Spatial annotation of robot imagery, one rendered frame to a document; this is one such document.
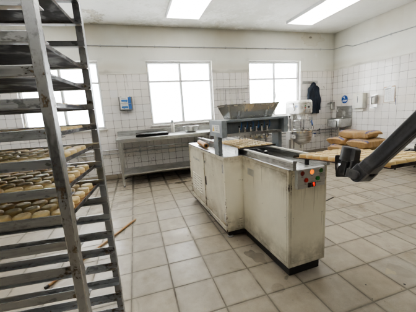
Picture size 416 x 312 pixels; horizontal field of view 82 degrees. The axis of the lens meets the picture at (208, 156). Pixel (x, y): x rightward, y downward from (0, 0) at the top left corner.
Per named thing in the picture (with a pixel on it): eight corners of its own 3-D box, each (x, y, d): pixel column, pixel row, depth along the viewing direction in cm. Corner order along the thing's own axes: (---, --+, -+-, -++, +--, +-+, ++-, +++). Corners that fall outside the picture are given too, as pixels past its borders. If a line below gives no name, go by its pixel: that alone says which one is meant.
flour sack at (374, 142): (365, 149, 446) (365, 140, 443) (345, 147, 484) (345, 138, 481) (389, 145, 472) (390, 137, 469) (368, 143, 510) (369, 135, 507)
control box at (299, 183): (294, 188, 166) (294, 169, 164) (320, 183, 174) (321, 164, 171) (298, 190, 163) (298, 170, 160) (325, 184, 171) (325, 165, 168)
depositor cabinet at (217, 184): (192, 199, 354) (188, 143, 339) (236, 190, 377) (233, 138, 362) (227, 240, 236) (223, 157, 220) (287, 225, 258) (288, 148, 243)
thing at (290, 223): (244, 235, 242) (241, 149, 226) (272, 228, 253) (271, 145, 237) (288, 279, 177) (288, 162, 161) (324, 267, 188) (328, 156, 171)
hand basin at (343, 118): (364, 140, 551) (367, 92, 531) (351, 142, 540) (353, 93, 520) (330, 137, 644) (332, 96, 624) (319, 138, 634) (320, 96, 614)
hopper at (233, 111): (216, 119, 245) (216, 106, 243) (264, 116, 263) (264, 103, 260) (228, 119, 218) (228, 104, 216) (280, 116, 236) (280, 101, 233)
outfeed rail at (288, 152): (220, 140, 355) (219, 135, 353) (221, 139, 356) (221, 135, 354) (327, 165, 168) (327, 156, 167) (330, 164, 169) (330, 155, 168)
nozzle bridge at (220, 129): (210, 152, 251) (208, 120, 244) (269, 145, 274) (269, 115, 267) (223, 157, 220) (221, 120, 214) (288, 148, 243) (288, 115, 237)
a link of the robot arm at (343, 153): (356, 180, 92) (371, 179, 95) (363, 151, 89) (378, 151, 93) (330, 171, 102) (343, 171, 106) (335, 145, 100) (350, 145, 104)
